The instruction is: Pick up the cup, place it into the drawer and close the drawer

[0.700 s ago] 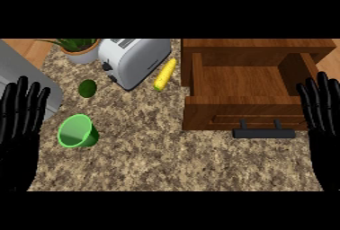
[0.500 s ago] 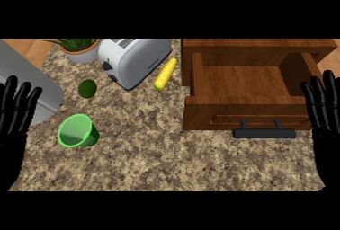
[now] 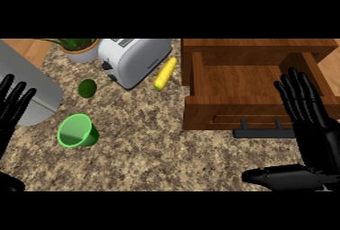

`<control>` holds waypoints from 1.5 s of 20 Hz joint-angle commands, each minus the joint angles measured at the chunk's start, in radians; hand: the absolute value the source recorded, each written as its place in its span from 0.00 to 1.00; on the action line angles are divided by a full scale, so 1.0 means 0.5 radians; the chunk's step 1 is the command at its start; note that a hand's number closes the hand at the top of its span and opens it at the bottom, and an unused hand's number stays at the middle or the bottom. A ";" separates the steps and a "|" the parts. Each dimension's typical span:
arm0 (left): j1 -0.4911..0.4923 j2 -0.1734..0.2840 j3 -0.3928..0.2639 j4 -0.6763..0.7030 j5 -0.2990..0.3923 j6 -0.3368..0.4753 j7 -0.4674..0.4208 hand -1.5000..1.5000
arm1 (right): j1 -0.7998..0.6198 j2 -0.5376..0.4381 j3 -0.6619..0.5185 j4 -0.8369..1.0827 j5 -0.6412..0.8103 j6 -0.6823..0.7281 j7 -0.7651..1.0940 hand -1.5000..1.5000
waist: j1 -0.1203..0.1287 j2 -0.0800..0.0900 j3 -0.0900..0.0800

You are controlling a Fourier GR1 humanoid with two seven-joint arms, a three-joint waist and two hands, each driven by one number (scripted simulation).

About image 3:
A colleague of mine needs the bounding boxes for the wooden drawer cabinet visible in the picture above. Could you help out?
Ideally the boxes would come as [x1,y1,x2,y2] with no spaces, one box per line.
[181,39,340,88]

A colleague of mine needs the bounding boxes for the dark grey drawer handle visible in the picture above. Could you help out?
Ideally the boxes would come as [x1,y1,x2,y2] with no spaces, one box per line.
[232,118,298,139]

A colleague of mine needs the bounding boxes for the open wooden drawer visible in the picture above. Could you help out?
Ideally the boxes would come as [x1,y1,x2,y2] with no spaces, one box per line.
[182,51,340,131]

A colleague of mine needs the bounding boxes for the dark green avocado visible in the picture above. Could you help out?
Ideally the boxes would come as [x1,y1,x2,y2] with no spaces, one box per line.
[77,78,98,99]

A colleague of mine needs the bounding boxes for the yellow corn cob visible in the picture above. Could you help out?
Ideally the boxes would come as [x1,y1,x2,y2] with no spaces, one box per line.
[153,57,178,92]

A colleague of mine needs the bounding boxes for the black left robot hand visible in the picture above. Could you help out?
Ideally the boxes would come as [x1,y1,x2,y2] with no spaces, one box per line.
[0,74,39,192]

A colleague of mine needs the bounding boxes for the silver toaster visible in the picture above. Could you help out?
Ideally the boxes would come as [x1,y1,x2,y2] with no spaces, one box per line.
[98,39,173,91]

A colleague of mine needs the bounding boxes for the potted green plant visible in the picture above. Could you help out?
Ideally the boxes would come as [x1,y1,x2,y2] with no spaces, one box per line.
[40,39,102,64]

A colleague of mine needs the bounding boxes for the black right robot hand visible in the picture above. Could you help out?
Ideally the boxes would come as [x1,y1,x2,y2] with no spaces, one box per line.
[241,66,340,192]

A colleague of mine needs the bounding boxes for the green plastic cup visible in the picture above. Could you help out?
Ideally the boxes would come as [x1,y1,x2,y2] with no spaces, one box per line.
[57,112,101,148]

